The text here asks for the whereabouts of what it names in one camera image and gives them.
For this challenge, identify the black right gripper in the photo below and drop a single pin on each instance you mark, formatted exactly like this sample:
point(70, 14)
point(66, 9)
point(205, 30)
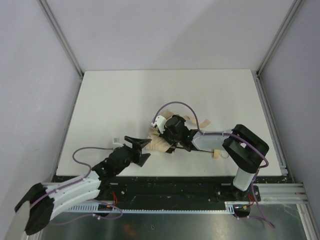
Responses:
point(164, 138)

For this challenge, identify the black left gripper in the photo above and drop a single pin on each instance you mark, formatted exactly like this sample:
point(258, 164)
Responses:
point(136, 150)

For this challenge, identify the beige folding umbrella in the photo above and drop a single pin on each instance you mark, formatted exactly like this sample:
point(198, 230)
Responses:
point(160, 145)

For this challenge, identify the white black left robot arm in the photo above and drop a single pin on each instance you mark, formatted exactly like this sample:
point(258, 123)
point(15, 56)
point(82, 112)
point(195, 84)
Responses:
point(47, 202)

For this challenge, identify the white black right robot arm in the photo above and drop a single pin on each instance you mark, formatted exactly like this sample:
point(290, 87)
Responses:
point(245, 148)

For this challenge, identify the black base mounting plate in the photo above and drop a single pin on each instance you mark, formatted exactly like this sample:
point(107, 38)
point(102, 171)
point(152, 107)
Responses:
point(155, 192)

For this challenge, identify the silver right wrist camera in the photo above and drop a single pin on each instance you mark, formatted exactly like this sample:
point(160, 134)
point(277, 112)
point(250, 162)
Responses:
point(159, 123)

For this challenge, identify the grey slotted cable duct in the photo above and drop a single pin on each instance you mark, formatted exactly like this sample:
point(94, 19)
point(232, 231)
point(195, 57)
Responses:
point(94, 207)

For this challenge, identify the left aluminium corner post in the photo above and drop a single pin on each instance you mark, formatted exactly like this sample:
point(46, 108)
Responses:
point(48, 13)

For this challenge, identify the aluminium corner post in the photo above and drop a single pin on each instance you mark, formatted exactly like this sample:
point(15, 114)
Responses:
point(280, 34)
point(48, 13)

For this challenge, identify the right aluminium corner post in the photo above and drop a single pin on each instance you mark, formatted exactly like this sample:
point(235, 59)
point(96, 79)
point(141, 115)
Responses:
point(280, 34)

